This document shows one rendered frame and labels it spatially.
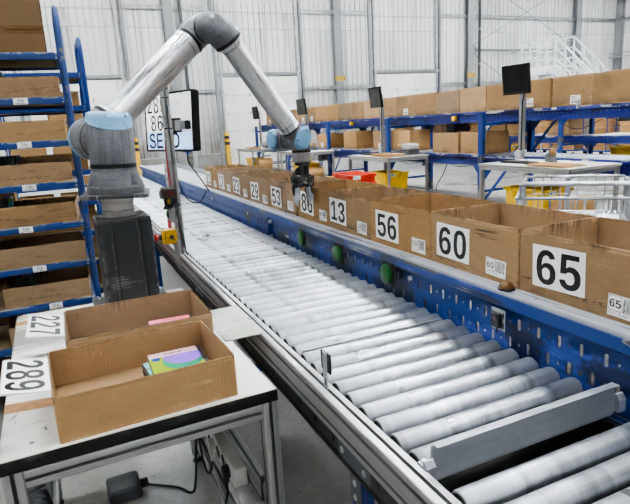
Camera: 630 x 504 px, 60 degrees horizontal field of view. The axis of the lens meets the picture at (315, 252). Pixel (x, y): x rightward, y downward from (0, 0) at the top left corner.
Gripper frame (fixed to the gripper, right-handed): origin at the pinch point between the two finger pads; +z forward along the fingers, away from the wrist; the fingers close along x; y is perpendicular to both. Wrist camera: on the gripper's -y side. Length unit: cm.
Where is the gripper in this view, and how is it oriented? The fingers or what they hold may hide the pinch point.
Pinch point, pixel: (302, 203)
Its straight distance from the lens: 268.7
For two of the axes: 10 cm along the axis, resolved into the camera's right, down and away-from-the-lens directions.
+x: 9.1, -1.5, 3.9
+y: 4.1, 1.8, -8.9
